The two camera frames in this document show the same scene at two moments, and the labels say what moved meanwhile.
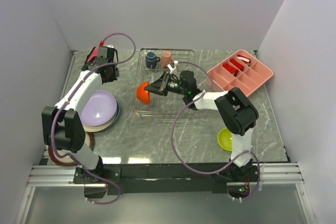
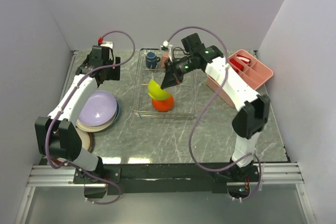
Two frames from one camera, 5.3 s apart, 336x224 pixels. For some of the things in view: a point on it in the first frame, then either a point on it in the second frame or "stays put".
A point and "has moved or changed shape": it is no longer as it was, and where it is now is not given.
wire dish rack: x=152 y=64 stays put
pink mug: x=166 y=59 stays put
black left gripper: x=113 y=77 stays put
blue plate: x=117 y=113 stays put
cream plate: x=94 y=128 stays put
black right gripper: x=158 y=87 → x=171 y=78
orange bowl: x=143 y=95 → x=163 y=105
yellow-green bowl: x=224 y=139 has moved or changed shape
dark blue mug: x=151 y=60 stays put
